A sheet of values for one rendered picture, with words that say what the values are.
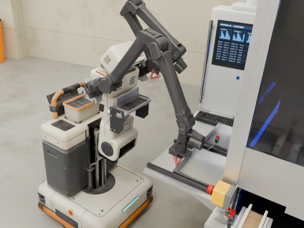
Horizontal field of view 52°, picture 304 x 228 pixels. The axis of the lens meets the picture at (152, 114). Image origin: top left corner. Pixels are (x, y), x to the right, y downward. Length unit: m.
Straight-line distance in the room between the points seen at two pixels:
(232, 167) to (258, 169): 0.11
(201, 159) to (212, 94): 0.77
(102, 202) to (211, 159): 0.92
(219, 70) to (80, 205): 1.35
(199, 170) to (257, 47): 0.75
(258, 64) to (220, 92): 1.23
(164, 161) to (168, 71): 0.52
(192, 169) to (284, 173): 0.53
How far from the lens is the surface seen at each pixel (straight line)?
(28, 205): 2.79
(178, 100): 1.40
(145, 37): 1.38
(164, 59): 1.37
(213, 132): 1.98
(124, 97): 1.86
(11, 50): 6.26
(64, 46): 5.86
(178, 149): 1.52
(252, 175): 1.31
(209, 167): 1.67
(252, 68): 1.14
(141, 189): 2.42
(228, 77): 2.29
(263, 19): 1.10
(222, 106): 2.38
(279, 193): 1.33
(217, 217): 1.41
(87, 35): 5.55
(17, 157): 3.36
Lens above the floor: 1.85
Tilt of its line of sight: 27 degrees down
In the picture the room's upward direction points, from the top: 4 degrees clockwise
